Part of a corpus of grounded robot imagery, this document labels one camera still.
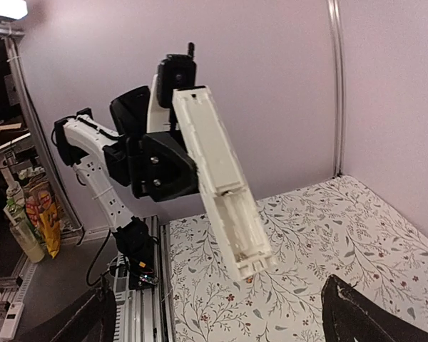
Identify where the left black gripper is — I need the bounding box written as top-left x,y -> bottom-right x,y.
103,85 -> 198,202

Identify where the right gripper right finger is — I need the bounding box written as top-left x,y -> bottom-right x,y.
321,274 -> 428,342

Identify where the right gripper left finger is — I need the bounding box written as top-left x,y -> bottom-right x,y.
17,286 -> 117,341

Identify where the white remote control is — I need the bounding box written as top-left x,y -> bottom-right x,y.
173,86 -> 276,280

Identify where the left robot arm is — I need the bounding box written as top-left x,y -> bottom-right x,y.
53,85 -> 198,259

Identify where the floral patterned table mat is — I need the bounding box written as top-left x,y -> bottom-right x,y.
168,176 -> 428,341

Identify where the yellow snack bag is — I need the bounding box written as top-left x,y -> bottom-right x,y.
24,178 -> 61,259

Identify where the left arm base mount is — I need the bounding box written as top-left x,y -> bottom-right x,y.
113,217 -> 158,290

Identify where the left aluminium frame post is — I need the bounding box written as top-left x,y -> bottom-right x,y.
4,36 -> 84,238

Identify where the aluminium frame post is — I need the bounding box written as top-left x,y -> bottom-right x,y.
327,0 -> 346,177
4,36 -> 84,238

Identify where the right aluminium frame post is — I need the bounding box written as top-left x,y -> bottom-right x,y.
327,0 -> 346,177

